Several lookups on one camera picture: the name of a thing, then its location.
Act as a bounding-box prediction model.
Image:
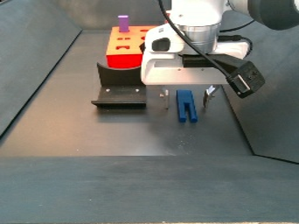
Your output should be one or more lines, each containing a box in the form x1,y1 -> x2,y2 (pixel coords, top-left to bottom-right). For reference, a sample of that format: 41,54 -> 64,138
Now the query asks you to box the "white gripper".
140,24 -> 248,109

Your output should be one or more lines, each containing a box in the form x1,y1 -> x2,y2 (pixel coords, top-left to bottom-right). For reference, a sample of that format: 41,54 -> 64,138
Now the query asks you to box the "blue square-circle forked object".
176,89 -> 198,123

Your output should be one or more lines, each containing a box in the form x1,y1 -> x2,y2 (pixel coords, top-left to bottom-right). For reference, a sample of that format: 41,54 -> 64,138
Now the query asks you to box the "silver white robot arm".
140,0 -> 299,102

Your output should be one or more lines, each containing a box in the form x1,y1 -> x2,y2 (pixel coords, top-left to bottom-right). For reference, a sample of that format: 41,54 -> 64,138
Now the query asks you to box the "red fixture board with holes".
107,25 -> 155,68

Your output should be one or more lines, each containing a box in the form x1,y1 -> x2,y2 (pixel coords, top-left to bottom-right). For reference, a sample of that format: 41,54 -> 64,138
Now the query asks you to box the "black curved holder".
91,64 -> 147,108

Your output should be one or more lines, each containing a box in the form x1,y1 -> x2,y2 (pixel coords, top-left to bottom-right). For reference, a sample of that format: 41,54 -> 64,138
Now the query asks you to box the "purple rectangular peg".
117,15 -> 129,32

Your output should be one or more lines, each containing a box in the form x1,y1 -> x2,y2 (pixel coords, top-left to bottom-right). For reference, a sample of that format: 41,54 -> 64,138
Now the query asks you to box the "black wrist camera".
182,54 -> 266,98

